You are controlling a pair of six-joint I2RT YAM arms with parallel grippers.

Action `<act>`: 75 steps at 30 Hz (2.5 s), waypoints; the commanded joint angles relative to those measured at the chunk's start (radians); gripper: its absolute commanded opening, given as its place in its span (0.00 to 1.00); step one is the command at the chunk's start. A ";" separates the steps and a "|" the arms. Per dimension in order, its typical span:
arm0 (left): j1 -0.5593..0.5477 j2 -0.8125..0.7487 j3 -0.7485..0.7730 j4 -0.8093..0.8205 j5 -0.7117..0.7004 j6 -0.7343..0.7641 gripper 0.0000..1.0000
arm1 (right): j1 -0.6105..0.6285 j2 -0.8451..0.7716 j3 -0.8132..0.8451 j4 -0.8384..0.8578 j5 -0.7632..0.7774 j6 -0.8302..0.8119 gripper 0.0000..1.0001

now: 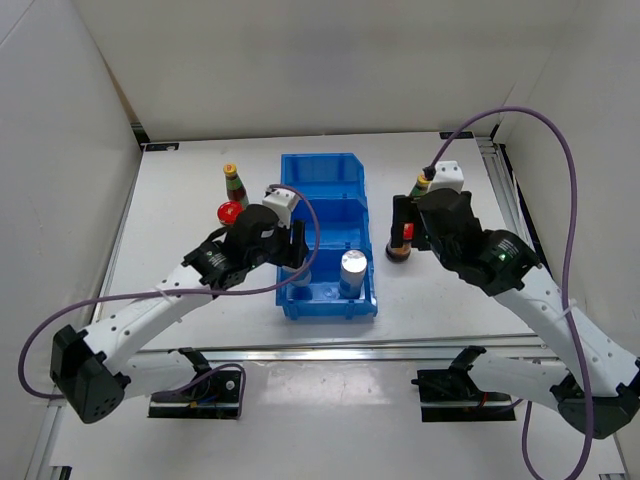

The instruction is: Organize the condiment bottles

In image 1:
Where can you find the aluminium side rail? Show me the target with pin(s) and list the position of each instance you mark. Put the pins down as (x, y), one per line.
(39, 467)
(509, 195)

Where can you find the left black corner label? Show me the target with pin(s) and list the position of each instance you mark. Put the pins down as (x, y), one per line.
(161, 147)

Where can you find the left yellow-cap sauce bottle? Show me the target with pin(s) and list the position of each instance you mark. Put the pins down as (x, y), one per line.
(235, 188)

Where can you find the yellow-cap sauce bottle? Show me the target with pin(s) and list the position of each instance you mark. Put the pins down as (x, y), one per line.
(420, 187)
(235, 188)

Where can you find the blue three-compartment plastic bin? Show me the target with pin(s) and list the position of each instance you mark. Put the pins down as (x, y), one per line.
(334, 185)

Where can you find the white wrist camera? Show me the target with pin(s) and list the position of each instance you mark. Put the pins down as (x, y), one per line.
(282, 202)
(444, 175)

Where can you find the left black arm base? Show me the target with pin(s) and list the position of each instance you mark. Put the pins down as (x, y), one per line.
(216, 392)

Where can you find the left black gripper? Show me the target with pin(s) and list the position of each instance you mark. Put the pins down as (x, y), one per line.
(291, 253)

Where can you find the right black corner label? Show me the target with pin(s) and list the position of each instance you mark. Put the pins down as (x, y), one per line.
(445, 135)

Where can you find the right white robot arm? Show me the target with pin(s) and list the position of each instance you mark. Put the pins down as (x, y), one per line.
(596, 387)

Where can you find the right aluminium side rail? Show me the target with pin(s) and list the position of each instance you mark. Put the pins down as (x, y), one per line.
(509, 195)

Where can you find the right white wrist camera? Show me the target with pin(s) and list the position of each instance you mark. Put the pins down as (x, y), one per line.
(444, 175)

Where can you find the aluminium front rail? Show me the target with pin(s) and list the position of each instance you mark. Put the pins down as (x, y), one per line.
(526, 347)

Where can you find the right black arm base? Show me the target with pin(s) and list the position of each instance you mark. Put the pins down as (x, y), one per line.
(449, 395)

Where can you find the silver-top shaker can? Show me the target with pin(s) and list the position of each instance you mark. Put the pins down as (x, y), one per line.
(353, 268)
(299, 289)

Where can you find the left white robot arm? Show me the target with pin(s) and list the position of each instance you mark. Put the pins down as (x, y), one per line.
(95, 369)

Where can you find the right yellow-cap sauce bottle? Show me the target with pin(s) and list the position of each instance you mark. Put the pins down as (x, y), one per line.
(420, 187)

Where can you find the black corner label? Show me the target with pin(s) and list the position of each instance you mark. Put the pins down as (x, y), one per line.
(161, 147)
(445, 135)

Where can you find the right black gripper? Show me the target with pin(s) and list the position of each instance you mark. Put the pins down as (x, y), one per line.
(404, 210)

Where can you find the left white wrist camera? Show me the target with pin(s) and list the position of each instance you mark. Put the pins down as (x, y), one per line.
(282, 202)

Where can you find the left aluminium side rail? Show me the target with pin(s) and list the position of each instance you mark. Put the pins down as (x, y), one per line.
(39, 467)

